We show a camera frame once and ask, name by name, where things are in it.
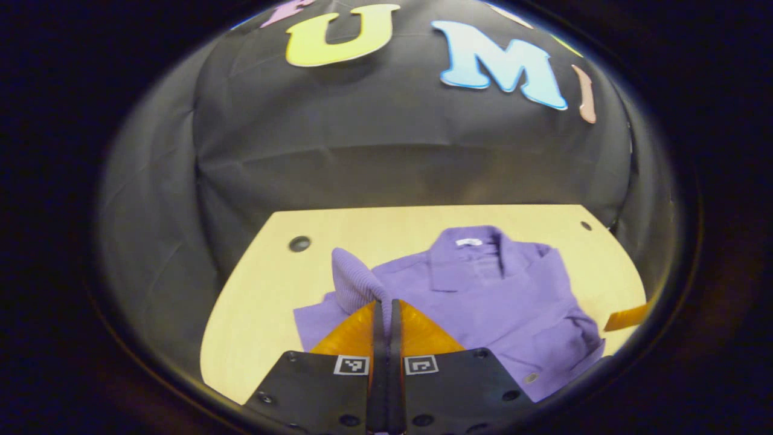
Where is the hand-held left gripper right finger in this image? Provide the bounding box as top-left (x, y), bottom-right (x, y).
top-left (390, 299), bottom-right (535, 435)

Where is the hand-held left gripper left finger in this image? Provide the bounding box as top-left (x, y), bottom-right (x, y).
top-left (242, 299), bottom-right (388, 435)

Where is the purple collared shirt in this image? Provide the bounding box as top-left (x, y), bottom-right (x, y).
top-left (293, 225), bottom-right (606, 402)

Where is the black backdrop cloth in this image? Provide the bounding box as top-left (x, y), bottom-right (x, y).
top-left (97, 0), bottom-right (676, 387)

